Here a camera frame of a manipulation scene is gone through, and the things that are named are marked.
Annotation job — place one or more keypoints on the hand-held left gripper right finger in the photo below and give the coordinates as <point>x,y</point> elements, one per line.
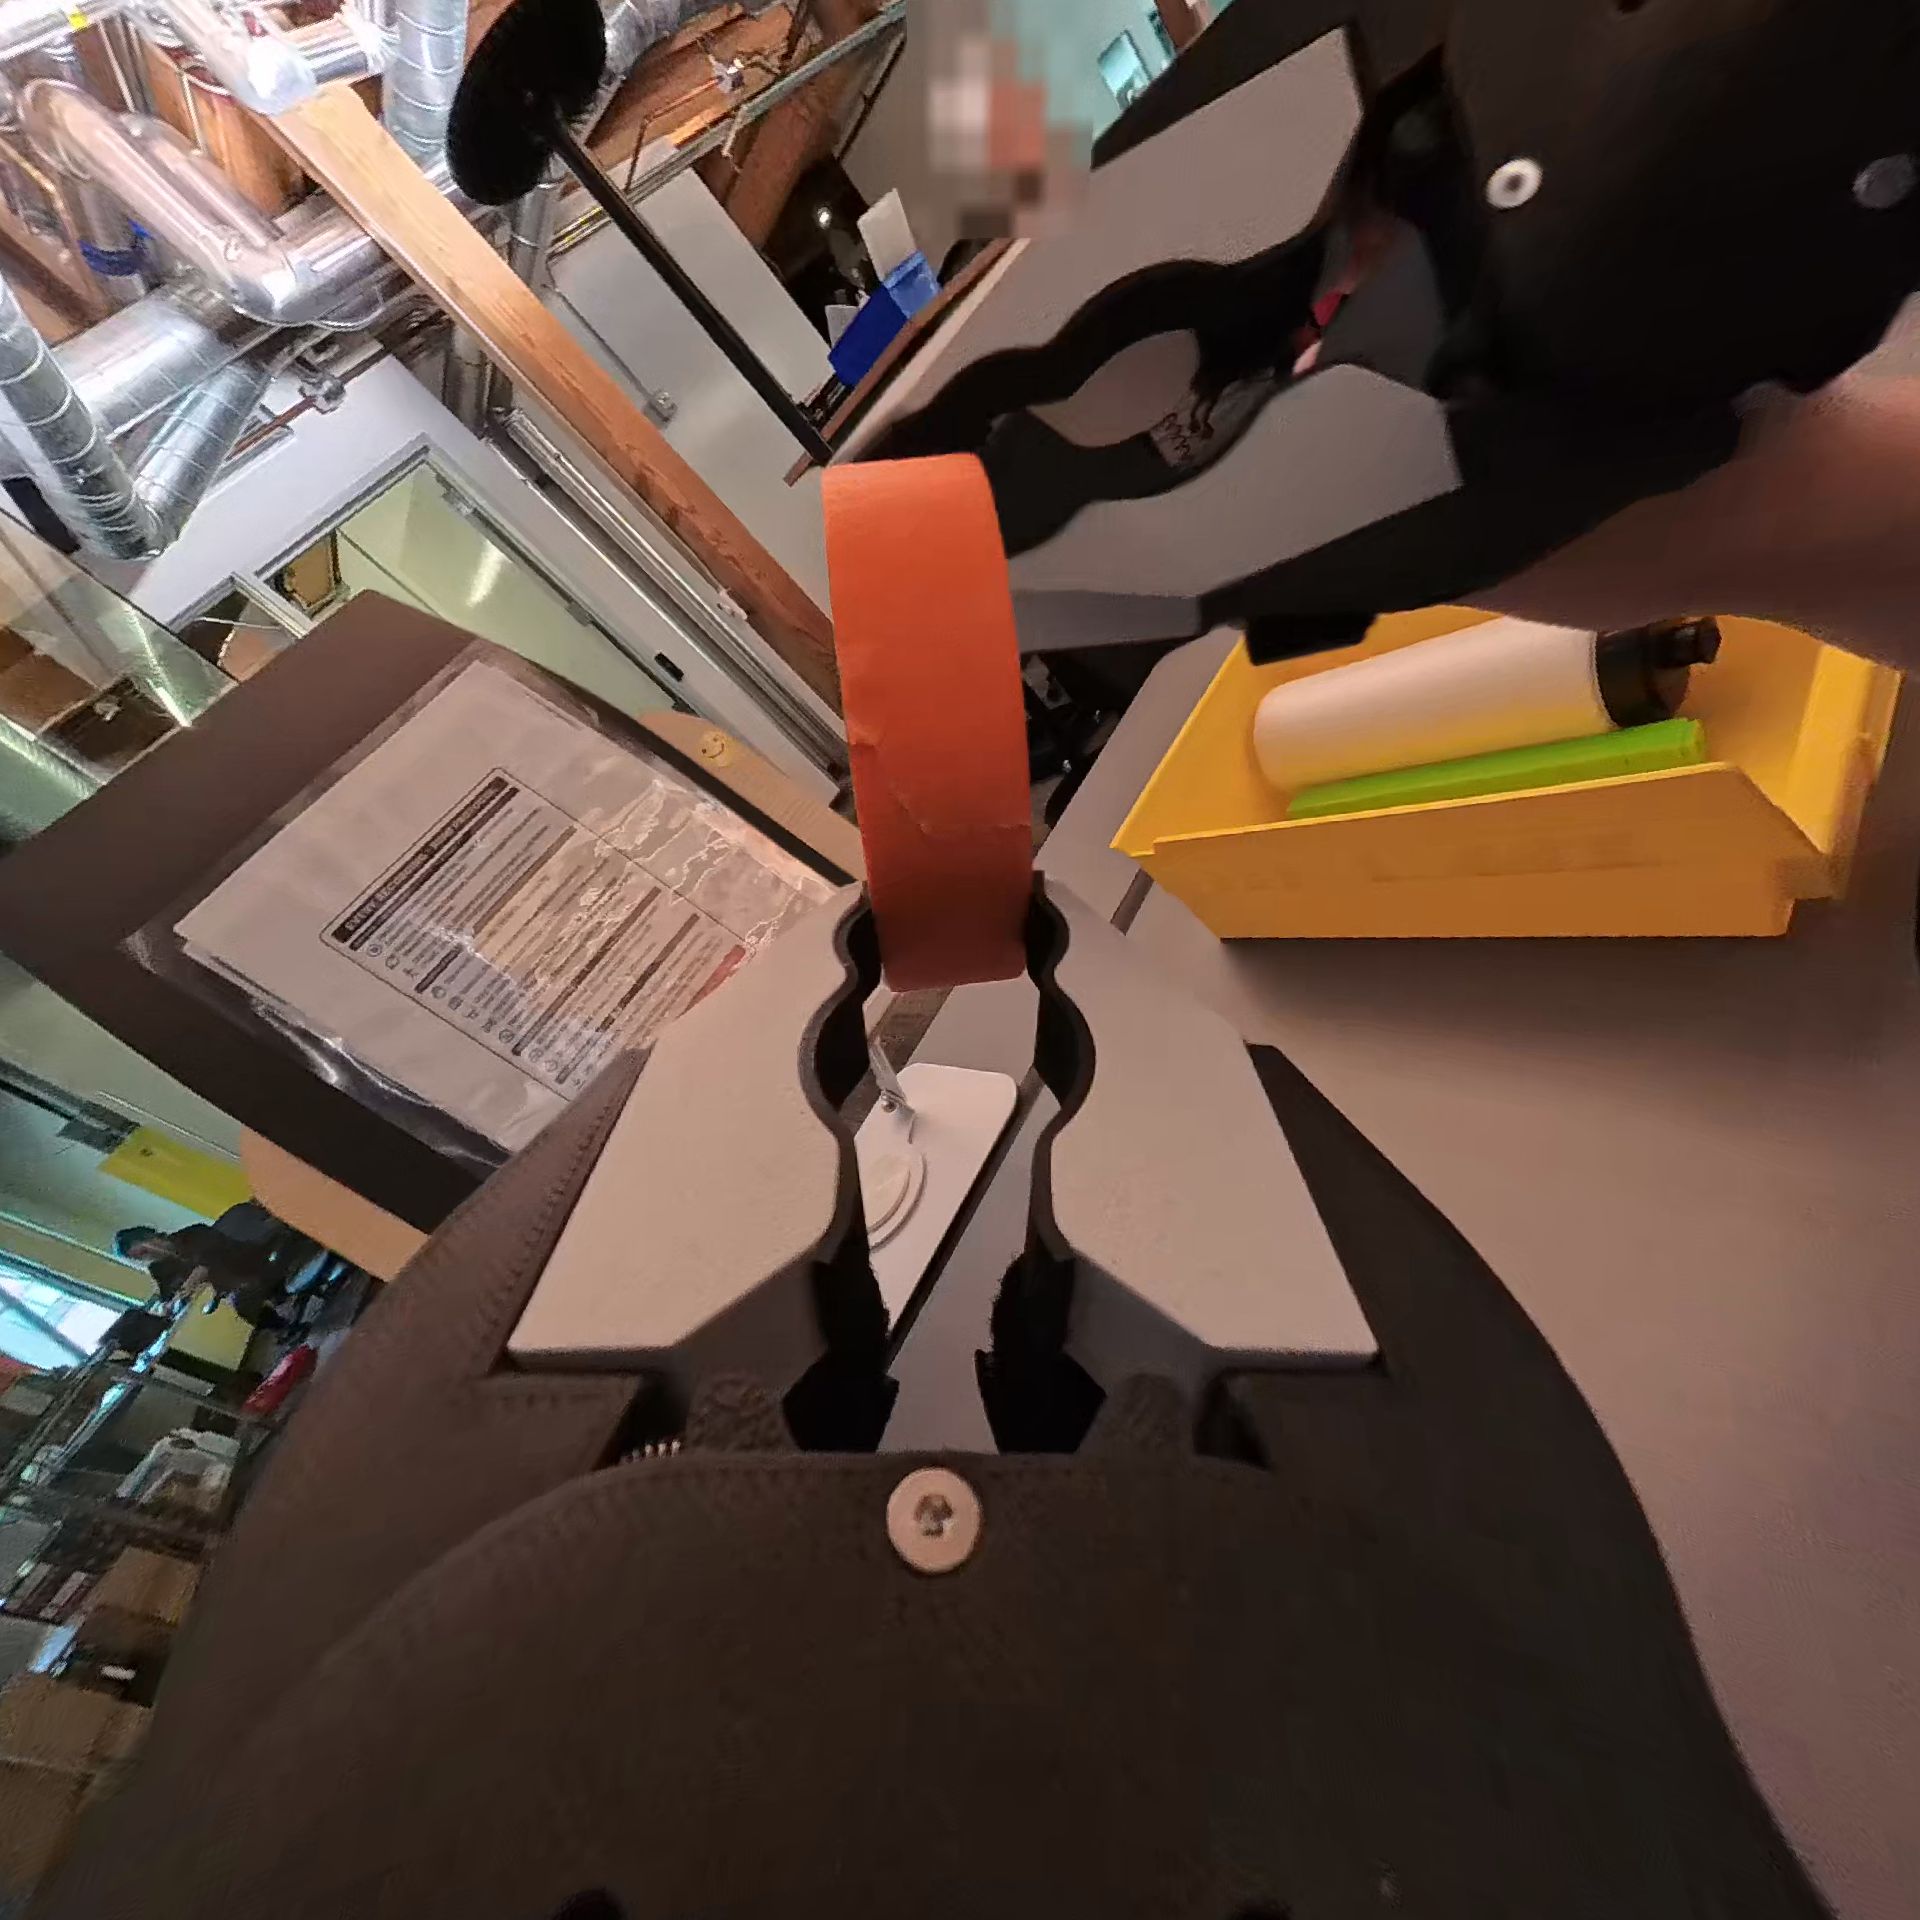
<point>1201,1215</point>

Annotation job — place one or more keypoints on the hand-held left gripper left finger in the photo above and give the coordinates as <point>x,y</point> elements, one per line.
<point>676,1215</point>

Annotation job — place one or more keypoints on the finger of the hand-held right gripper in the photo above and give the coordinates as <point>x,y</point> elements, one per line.
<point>1171,182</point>
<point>1291,494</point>

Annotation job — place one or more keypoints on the white bottle black cap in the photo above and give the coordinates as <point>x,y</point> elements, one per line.
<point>1424,704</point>

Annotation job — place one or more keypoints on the green plastic square tube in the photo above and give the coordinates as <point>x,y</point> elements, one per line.
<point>1501,772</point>

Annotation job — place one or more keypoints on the orange tape roll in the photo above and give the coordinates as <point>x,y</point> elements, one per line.
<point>932,675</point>

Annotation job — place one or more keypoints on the yellow plastic bin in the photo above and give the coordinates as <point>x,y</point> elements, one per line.
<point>1501,886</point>

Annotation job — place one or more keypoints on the person's right forearm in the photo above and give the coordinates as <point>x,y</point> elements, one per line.
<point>1800,523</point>

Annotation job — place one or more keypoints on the white stand base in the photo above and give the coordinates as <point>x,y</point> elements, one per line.
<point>961,1110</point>

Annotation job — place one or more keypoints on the blue bin with white boxes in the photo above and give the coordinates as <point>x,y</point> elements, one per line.
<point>886,323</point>

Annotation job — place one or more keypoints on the clear-sleeved instruction sheet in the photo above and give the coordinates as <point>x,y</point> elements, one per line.
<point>451,900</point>

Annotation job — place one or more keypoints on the instruction sheet on stand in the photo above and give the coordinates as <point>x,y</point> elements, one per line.
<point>225,750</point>

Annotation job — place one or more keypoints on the black pole stand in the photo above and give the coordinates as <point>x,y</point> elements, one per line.
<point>517,105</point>

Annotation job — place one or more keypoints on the wooden support post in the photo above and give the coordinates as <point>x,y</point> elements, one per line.
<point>525,329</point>

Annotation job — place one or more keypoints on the silver air duct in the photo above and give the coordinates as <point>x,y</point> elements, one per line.
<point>135,164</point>

